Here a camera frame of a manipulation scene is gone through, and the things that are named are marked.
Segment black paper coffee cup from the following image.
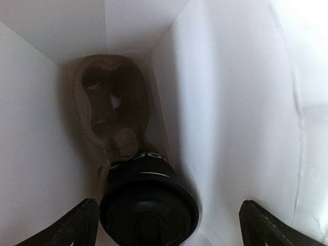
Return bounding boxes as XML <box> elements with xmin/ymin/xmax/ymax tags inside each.
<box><xmin>106</xmin><ymin>150</ymin><xmax>177</xmax><ymax>190</ymax></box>

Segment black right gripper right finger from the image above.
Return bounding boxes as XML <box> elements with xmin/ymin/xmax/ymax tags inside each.
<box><xmin>239</xmin><ymin>200</ymin><xmax>323</xmax><ymax>246</ymax></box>

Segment cardboard two-cup carrier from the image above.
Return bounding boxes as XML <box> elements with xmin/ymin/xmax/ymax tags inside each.
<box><xmin>71</xmin><ymin>54</ymin><xmax>152</xmax><ymax>185</ymax></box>

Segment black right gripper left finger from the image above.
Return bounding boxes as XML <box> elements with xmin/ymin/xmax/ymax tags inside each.
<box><xmin>19</xmin><ymin>198</ymin><xmax>99</xmax><ymax>245</ymax></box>

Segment brown paper bag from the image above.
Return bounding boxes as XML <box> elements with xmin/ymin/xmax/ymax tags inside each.
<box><xmin>1</xmin><ymin>1</ymin><xmax>327</xmax><ymax>245</ymax></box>

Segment black plastic cup lid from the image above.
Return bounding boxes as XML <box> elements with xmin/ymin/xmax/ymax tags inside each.
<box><xmin>99</xmin><ymin>180</ymin><xmax>199</xmax><ymax>245</ymax></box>

